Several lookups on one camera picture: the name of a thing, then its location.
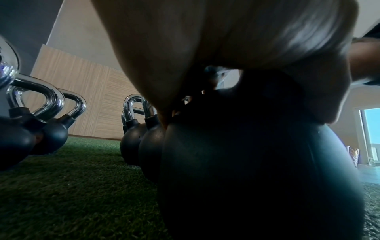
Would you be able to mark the large black kettlebell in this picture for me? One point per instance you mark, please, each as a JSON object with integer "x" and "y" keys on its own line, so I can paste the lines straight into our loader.
{"x": 252, "y": 168}

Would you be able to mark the person's left hand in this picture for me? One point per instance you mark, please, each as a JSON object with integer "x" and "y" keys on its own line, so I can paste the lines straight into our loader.
{"x": 237, "y": 32}

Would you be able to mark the glass door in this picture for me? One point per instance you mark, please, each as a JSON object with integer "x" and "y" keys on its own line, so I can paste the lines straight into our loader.
{"x": 371, "y": 136}

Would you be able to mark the person's right forearm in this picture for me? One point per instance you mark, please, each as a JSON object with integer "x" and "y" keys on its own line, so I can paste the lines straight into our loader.
{"x": 366, "y": 58}

